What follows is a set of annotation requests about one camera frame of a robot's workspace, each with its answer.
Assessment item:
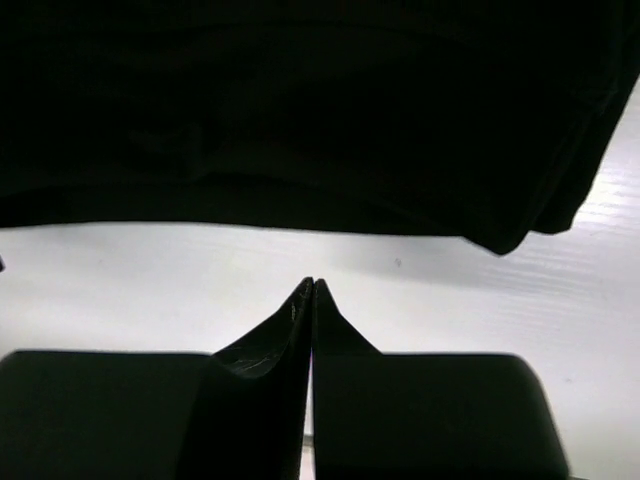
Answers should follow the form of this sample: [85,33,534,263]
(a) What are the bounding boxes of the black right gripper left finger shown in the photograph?
[1,279,313,479]

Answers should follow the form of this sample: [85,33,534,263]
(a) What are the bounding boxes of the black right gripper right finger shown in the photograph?
[312,281,570,480]

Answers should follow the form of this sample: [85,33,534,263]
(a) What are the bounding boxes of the black skirt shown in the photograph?
[1,1,639,255]

